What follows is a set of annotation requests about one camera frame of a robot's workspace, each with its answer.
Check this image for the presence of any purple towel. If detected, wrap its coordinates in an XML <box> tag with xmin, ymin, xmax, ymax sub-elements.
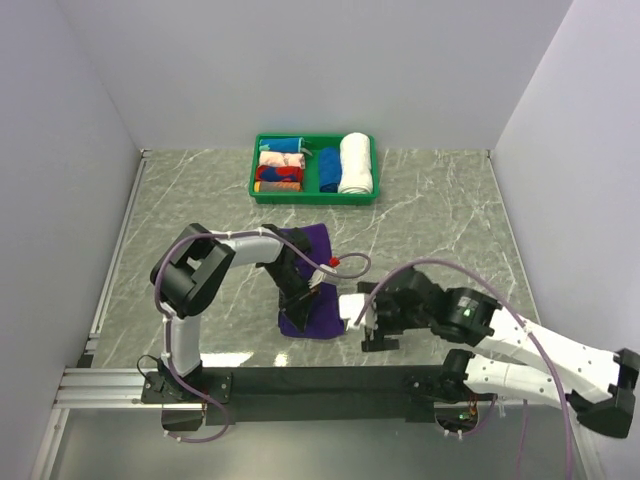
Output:
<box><xmin>278</xmin><ymin>223</ymin><xmax>344</xmax><ymax>340</ymax></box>

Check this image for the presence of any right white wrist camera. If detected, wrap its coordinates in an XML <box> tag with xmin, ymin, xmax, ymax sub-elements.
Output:
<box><xmin>338</xmin><ymin>293</ymin><xmax>376</xmax><ymax>332</ymax></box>

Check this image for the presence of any orange grey rolled towel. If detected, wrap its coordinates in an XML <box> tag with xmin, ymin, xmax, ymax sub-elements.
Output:
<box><xmin>254</xmin><ymin>181</ymin><xmax>303</xmax><ymax>193</ymax></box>

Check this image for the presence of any black base bar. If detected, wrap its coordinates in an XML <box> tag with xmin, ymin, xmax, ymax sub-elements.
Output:
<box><xmin>139</xmin><ymin>364</ymin><xmax>499</xmax><ymax>426</ymax></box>

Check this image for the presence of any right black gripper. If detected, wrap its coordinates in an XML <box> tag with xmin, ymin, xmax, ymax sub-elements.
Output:
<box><xmin>357</xmin><ymin>279</ymin><xmax>431</xmax><ymax>351</ymax></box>

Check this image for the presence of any aluminium side rail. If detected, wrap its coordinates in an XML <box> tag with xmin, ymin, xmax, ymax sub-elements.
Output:
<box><xmin>486</xmin><ymin>149</ymin><xmax>546</xmax><ymax>327</ymax></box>
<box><xmin>77</xmin><ymin>149</ymin><xmax>151</xmax><ymax>368</ymax></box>

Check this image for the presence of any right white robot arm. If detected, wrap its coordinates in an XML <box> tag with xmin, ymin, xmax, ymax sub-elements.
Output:
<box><xmin>339</xmin><ymin>267</ymin><xmax>639</xmax><ymax>439</ymax></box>

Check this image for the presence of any right aluminium side rail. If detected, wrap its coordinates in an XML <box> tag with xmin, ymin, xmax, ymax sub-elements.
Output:
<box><xmin>486</xmin><ymin>149</ymin><xmax>546</xmax><ymax>327</ymax></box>

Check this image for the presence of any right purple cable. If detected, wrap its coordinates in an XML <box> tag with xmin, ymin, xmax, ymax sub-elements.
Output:
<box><xmin>352</xmin><ymin>257</ymin><xmax>576</xmax><ymax>480</ymax></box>

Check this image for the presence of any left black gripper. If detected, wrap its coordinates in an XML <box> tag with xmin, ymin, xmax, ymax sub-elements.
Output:
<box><xmin>264</xmin><ymin>263</ymin><xmax>321</xmax><ymax>333</ymax></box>

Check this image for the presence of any purple cable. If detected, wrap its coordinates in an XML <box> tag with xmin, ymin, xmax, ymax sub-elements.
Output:
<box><xmin>152</xmin><ymin>229</ymin><xmax>372</xmax><ymax>445</ymax></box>
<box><xmin>352</xmin><ymin>257</ymin><xmax>576</xmax><ymax>480</ymax></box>

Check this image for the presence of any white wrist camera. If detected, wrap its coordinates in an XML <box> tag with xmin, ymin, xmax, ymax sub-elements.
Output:
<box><xmin>338</xmin><ymin>293</ymin><xmax>376</xmax><ymax>332</ymax></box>
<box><xmin>308</xmin><ymin>265</ymin><xmax>340</xmax><ymax>292</ymax></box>

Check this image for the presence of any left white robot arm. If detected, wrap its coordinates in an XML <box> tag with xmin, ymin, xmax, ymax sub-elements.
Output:
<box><xmin>150</xmin><ymin>223</ymin><xmax>321</xmax><ymax>402</ymax></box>

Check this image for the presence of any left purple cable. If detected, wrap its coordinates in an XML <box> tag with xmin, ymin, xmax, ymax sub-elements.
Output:
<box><xmin>152</xmin><ymin>229</ymin><xmax>372</xmax><ymax>445</ymax></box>

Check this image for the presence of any left aluminium side rail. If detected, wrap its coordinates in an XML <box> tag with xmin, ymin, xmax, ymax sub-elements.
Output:
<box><xmin>77</xmin><ymin>149</ymin><xmax>151</xmax><ymax>368</ymax></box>

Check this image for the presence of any white rolled towel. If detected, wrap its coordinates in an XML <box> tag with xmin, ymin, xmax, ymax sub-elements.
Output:
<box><xmin>338</xmin><ymin>132</ymin><xmax>373</xmax><ymax>194</ymax></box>

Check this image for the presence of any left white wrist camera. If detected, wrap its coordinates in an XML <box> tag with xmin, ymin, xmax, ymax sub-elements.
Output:
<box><xmin>308</xmin><ymin>265</ymin><xmax>340</xmax><ymax>292</ymax></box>

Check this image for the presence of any pink rolled towel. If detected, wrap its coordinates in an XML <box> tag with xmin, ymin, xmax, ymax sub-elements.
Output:
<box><xmin>258</xmin><ymin>151</ymin><xmax>306</xmax><ymax>169</ymax></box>

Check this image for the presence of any green plastic tray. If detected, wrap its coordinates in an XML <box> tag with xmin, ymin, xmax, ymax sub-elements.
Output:
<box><xmin>248</xmin><ymin>133</ymin><xmax>380</xmax><ymax>206</ymax></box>

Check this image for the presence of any teal blue rolled towel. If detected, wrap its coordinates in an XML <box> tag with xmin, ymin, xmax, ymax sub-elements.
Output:
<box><xmin>258</xmin><ymin>137</ymin><xmax>305</xmax><ymax>154</ymax></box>

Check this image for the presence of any aluminium front rail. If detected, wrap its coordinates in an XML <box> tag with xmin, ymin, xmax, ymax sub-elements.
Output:
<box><xmin>53</xmin><ymin>367</ymin><xmax>584</xmax><ymax>410</ymax></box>

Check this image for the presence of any red blue rolled towel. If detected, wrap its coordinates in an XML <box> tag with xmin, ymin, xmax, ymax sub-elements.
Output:
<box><xmin>255</xmin><ymin>165</ymin><xmax>304</xmax><ymax>183</ymax></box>

